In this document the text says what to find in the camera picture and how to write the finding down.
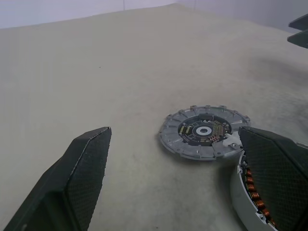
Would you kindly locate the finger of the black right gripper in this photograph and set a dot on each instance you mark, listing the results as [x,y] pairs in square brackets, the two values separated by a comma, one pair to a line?
[302,39]
[302,24]

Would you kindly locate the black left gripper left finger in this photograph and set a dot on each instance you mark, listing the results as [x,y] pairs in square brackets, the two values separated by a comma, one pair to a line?
[60,180]

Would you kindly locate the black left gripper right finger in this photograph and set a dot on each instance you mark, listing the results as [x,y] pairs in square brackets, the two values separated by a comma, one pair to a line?
[276,173]

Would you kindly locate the motor stator housing copper coils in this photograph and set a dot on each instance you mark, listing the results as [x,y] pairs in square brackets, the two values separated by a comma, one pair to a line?
[240,192]

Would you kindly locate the motor cover with circuit board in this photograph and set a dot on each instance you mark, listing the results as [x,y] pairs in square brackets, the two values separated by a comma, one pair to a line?
[204,131]

